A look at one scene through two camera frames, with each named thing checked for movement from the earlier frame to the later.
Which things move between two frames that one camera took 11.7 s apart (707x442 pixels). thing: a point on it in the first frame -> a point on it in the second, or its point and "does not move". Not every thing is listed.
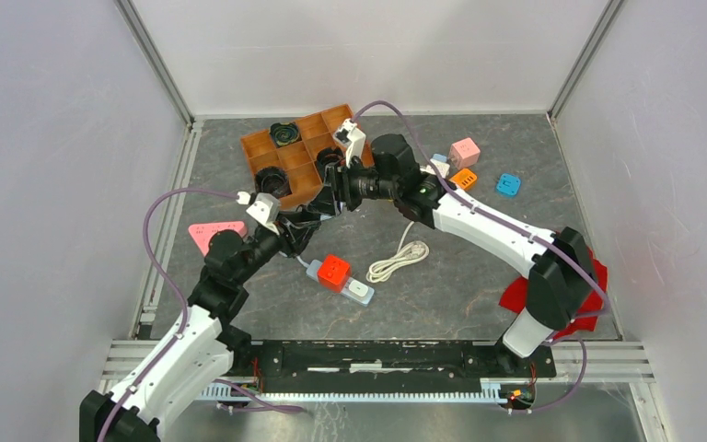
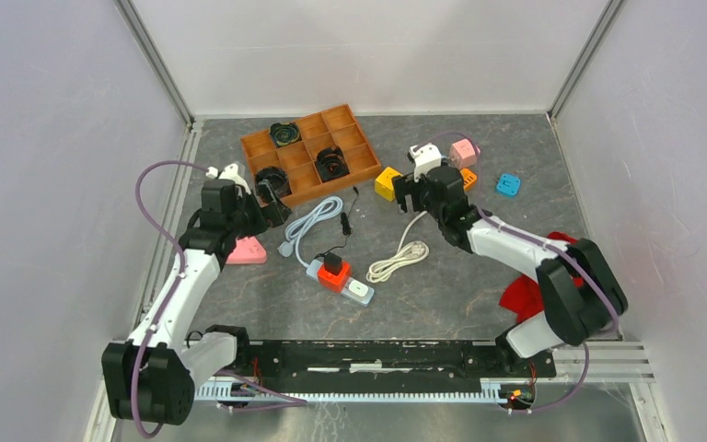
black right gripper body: [362, 184] -> [407, 186]
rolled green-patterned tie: [284, 133] does not move
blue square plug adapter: [508, 184] does not move
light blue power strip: [354, 290] does not move
